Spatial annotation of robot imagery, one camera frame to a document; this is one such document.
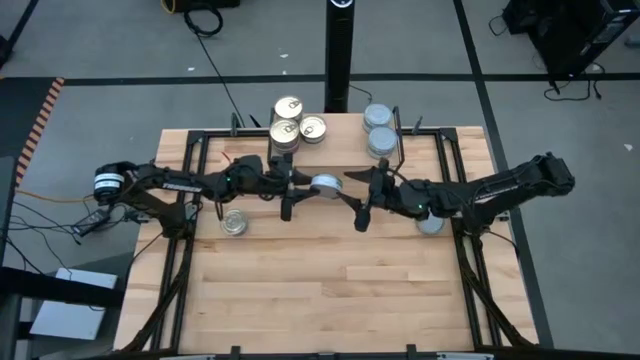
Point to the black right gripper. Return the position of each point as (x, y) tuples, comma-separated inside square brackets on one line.
[(387, 197)]

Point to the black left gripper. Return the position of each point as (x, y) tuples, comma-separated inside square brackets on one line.
[(282, 185)]

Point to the blue label salmon can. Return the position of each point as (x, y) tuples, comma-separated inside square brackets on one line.
[(313, 128), (288, 107), (234, 222), (285, 151), (285, 131)]

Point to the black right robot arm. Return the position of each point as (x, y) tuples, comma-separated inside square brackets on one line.
[(500, 187)]

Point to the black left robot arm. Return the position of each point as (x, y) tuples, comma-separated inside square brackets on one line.
[(170, 186)]

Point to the wooden shelf black metal legs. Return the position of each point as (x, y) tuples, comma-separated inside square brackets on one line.
[(345, 150)]

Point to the black power brick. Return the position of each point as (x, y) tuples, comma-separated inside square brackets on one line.
[(92, 221)]

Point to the grey metal plate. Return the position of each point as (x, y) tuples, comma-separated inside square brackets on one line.
[(75, 310)]

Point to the black metal beam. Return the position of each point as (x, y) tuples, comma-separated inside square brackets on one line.
[(55, 290)]

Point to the black computer cart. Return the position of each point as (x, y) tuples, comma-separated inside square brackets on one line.
[(575, 30)]

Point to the dark mat hazard stripe edge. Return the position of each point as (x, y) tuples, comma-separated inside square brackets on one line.
[(20, 125)]

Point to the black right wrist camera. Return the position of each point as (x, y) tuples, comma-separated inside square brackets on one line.
[(402, 189)]

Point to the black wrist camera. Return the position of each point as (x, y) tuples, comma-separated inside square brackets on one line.
[(402, 189), (249, 167)]

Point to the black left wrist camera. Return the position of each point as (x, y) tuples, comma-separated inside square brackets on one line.
[(249, 167)]

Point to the black aluminium table frame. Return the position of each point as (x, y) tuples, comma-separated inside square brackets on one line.
[(225, 133)]

